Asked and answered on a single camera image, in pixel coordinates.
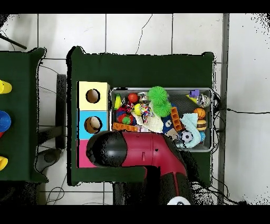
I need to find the black rod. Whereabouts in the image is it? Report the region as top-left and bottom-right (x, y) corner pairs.
(0, 33), (27, 50)

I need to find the wire mesh bin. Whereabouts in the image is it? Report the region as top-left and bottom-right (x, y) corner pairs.
(109, 88), (214, 154)

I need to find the blue round cap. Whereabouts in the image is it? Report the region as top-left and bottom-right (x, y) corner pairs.
(0, 110), (12, 138)

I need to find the yellow cone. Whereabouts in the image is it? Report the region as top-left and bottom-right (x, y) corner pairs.
(0, 156), (9, 171)
(0, 80), (13, 95)

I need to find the wooden box with three holes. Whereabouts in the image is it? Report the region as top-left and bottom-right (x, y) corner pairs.
(76, 81), (111, 169)

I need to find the orange plastic tray block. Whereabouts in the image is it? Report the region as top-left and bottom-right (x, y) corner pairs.
(112, 122), (139, 133)

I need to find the mint green cloth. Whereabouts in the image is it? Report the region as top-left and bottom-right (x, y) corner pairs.
(179, 113), (203, 148)

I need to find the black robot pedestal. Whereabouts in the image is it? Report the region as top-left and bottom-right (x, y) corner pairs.
(112, 182), (148, 206)

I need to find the large green spiky ball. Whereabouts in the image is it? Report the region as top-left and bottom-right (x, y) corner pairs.
(147, 86), (168, 104)

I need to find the orange plastic toy piece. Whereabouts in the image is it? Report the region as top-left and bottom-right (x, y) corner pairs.
(170, 107), (183, 132)

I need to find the colourful polka-dot cloth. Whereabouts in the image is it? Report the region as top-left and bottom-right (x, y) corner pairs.
(140, 104), (153, 123)

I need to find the small soccer ball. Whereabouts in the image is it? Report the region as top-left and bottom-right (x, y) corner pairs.
(180, 131), (193, 144)

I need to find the black floor stand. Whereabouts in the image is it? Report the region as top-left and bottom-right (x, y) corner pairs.
(37, 74), (68, 167)

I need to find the green cloth table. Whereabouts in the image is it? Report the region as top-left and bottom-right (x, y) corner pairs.
(67, 45), (217, 186)
(0, 48), (48, 183)

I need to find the cream waffle cloth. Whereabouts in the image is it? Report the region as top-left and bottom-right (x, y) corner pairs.
(143, 114), (165, 134)

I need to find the black cable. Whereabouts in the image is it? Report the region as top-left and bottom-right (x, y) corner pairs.
(213, 90), (270, 127)

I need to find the red-orange ball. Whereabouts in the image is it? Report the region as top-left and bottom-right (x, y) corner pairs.
(128, 92), (139, 104)

